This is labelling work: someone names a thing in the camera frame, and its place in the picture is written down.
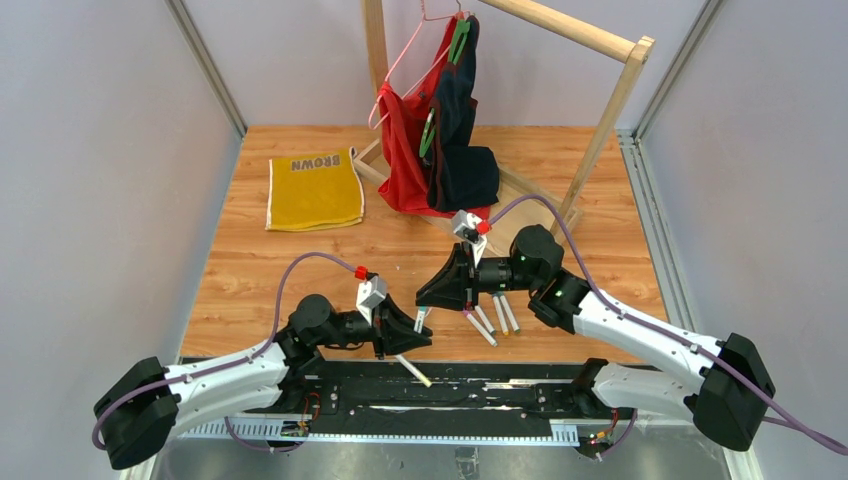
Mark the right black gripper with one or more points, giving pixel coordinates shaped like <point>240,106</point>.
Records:
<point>471,278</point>

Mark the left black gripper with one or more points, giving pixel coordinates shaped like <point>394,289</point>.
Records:
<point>380,329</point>

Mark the white pen teal end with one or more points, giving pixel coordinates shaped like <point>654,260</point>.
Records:
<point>480,328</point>

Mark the white pen yellow cap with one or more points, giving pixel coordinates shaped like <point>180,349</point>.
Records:
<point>416,372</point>

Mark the white pen green cap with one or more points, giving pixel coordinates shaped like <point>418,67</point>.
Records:
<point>485,320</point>

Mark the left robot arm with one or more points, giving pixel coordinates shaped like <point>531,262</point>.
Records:
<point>152,403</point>

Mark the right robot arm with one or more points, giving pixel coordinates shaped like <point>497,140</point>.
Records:
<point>721,386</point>

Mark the wooden clothes rack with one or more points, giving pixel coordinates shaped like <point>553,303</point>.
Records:
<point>550,90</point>

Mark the dark navy garment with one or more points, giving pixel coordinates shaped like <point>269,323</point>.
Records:
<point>462,176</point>

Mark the red garment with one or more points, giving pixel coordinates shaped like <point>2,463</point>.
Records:
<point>406,187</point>

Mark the yellow folded towel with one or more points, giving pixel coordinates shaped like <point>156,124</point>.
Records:
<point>312,192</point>

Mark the green hanger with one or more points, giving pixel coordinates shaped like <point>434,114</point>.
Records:
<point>454,51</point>

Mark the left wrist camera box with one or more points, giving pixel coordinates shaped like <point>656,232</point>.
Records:
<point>370,294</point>

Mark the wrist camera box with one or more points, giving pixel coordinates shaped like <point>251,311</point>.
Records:
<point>370,294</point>
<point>473,230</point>

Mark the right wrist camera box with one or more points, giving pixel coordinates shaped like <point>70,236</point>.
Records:
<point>473,230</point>

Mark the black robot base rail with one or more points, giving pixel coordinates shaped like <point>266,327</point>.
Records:
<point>465,403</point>

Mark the pink wire hanger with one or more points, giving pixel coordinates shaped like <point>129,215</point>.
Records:
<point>402,45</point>

